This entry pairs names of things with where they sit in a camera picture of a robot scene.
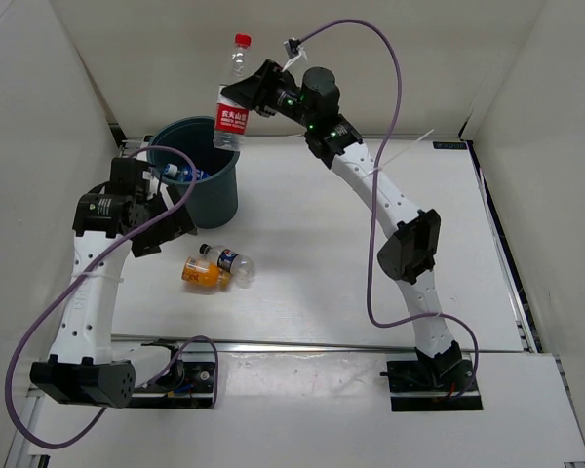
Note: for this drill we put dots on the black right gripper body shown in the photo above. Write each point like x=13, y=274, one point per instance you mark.
x=284, y=99

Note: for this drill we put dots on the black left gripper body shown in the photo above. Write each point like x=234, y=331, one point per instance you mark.
x=169, y=222

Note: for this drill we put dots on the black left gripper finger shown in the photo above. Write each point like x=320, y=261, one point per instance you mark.
x=180, y=222
x=147, y=243

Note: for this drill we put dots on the red label water bottle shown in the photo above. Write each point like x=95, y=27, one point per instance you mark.
x=231, y=119

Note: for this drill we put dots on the blue label water bottle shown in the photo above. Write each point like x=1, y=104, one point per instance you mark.
x=183, y=174

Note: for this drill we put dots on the orange juice bottle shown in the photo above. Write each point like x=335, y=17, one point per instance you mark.
x=202, y=273

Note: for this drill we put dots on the black cap Pepsi bottle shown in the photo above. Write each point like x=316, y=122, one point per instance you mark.
x=239, y=266

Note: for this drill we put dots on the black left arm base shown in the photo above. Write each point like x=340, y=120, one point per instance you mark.
x=190, y=384

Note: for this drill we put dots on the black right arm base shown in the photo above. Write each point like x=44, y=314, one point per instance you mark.
x=413, y=388

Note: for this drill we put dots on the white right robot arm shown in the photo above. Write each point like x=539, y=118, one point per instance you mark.
x=412, y=234

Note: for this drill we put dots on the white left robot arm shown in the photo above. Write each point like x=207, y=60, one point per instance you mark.
x=82, y=368

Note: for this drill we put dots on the dark green plastic bin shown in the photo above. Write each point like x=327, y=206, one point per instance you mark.
x=214, y=199

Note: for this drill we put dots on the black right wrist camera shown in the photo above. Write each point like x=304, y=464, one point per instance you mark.
x=275, y=71

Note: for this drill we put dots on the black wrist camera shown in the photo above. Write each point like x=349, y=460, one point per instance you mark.
x=275, y=71
x=130, y=177

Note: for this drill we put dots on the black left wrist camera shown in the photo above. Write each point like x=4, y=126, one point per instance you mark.
x=130, y=177

